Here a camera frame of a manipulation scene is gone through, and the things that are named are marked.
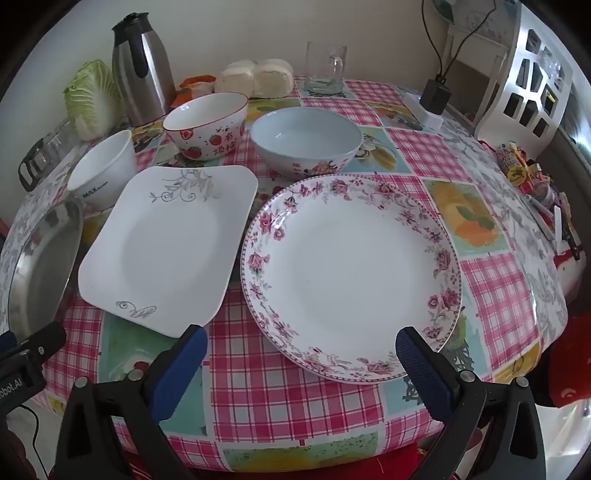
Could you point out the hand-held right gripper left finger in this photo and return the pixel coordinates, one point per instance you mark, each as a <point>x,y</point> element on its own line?
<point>181,369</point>

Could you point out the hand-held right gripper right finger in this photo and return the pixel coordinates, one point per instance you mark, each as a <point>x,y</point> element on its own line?
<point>425,374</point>

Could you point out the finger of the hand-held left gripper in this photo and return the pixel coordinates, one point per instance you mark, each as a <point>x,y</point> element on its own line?
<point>41,341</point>

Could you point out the stainless steel basin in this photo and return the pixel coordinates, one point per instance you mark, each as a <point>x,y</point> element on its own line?
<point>41,267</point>

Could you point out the round floral plate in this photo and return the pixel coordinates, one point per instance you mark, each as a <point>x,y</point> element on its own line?
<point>351,272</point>

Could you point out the light blue floral bowl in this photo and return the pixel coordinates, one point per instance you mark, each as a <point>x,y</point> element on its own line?
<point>304,134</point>

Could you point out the square white plate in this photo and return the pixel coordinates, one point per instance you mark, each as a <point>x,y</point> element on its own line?
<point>166,244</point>

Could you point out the plain white bowl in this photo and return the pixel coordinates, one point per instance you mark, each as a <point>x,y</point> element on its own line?
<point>106,166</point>

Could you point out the checked fruit print tablecloth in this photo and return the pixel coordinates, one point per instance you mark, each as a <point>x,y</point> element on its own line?
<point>406,147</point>

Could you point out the strawberry print bowl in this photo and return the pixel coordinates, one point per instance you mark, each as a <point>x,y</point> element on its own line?
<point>203,138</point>

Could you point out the colourful snack packet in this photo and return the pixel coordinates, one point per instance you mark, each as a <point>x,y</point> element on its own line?
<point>517,161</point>

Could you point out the napa cabbage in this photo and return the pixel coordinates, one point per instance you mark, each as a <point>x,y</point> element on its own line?
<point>90,101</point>

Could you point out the orange snack packet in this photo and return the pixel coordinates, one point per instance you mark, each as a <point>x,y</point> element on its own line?
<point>184,94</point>

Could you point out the stainless steel thermos jug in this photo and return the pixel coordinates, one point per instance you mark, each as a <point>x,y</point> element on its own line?
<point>147,69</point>

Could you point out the bag of steamed buns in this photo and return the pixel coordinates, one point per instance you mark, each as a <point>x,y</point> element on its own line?
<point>254,76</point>

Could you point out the white cutout chair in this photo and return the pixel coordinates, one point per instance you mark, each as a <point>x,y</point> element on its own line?
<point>508,83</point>

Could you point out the clear glass mug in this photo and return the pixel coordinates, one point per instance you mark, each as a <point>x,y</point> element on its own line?
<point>318,64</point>

